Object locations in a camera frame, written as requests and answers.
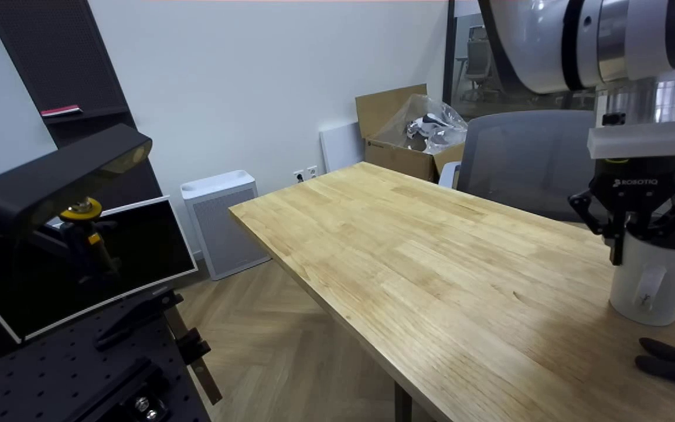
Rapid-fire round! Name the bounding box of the grey mesh office chair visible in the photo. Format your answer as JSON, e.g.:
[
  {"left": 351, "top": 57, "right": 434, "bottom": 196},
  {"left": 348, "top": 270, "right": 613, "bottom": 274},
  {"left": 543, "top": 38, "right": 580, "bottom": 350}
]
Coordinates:
[{"left": 439, "top": 108, "right": 675, "bottom": 236}]

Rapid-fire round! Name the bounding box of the open cardboard box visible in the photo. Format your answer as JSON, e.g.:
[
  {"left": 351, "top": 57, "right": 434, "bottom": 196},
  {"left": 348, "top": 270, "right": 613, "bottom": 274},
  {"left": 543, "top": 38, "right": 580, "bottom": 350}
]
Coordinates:
[{"left": 357, "top": 84, "right": 466, "bottom": 183}]

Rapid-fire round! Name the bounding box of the black perforated breadboard table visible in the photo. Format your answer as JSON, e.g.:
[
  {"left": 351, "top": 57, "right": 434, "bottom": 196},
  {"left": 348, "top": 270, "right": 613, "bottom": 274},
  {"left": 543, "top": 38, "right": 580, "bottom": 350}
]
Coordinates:
[{"left": 0, "top": 303, "right": 208, "bottom": 422}]

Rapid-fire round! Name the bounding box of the white panel leaning on wall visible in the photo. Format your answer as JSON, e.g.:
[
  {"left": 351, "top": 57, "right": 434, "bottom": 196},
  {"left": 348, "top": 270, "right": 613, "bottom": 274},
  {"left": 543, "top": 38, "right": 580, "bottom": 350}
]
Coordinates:
[{"left": 319, "top": 122, "right": 364, "bottom": 174}]

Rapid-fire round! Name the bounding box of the white ceramic mug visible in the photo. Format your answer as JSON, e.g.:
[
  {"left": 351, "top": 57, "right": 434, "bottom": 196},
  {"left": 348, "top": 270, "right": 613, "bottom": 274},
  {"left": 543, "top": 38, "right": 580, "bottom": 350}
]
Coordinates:
[{"left": 610, "top": 231, "right": 675, "bottom": 325}]

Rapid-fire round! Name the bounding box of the black camera bar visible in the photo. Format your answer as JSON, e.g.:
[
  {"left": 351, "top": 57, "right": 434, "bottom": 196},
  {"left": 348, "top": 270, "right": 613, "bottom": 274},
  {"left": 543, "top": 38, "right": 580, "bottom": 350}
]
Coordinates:
[{"left": 0, "top": 124, "right": 153, "bottom": 234}]

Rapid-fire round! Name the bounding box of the white wall outlet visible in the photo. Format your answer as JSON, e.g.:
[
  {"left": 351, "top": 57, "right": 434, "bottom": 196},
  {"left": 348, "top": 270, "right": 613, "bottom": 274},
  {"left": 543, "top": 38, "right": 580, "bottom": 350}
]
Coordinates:
[{"left": 292, "top": 163, "right": 319, "bottom": 183}]

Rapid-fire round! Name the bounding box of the yellow black clamp knob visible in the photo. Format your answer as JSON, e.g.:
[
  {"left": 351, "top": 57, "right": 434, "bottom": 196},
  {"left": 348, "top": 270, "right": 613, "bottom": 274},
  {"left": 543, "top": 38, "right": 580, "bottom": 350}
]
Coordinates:
[{"left": 59, "top": 196, "right": 104, "bottom": 249}]

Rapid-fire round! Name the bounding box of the black framed monitor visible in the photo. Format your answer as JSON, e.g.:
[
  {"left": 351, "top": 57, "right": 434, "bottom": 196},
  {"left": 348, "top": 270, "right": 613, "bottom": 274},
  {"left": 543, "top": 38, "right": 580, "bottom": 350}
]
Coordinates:
[{"left": 0, "top": 196, "right": 197, "bottom": 340}]

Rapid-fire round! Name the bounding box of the clear plastic packaging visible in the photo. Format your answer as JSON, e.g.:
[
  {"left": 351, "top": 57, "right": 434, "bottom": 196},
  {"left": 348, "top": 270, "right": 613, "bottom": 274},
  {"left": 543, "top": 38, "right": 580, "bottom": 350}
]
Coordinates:
[{"left": 375, "top": 94, "right": 469, "bottom": 154}]

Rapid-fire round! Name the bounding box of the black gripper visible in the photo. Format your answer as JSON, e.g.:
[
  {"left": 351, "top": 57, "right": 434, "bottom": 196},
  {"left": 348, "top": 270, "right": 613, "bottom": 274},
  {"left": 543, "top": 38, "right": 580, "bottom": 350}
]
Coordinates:
[{"left": 569, "top": 158, "right": 675, "bottom": 264}]

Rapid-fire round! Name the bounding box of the white air purifier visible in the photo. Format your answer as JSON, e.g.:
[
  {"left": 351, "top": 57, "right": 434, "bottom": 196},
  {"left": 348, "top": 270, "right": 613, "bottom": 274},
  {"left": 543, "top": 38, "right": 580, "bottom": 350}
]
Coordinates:
[{"left": 181, "top": 168, "right": 268, "bottom": 279}]

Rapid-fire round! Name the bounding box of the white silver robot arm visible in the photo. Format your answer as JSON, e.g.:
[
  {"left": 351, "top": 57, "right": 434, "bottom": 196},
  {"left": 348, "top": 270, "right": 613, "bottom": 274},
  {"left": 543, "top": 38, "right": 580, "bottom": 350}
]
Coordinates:
[{"left": 477, "top": 0, "right": 675, "bottom": 263}]

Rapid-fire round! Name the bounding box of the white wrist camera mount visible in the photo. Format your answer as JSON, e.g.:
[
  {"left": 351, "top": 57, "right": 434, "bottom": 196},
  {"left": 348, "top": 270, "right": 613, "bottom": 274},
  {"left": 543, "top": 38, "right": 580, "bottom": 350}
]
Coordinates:
[{"left": 586, "top": 122, "right": 675, "bottom": 159}]

